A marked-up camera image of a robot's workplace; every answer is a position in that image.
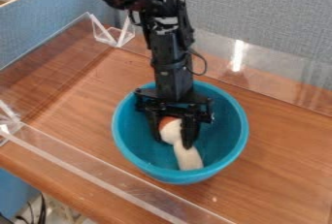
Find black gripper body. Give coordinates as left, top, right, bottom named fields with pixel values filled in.
left=134, top=88, right=214, bottom=125

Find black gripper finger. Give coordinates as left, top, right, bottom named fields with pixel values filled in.
left=181, top=117, right=200, bottom=149
left=145, top=112, right=162, bottom=142

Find blue plastic bowl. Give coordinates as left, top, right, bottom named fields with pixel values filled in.
left=111, top=80, right=249, bottom=185

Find white brown toy mushroom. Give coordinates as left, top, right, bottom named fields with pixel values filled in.
left=158, top=116, right=204, bottom=171

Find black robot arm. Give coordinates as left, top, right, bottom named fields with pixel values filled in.
left=103, top=0, right=213, bottom=148

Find clear acrylic front barrier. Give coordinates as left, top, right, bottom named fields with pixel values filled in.
left=0, top=123, right=236, bottom=224

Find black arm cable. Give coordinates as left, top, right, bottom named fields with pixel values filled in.
left=186, top=48, right=209, bottom=77

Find clear acrylic corner bracket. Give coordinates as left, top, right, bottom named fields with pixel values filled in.
left=90, top=14, right=135, bottom=48

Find black floor cables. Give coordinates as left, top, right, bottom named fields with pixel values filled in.
left=0, top=192, right=50, bottom=224

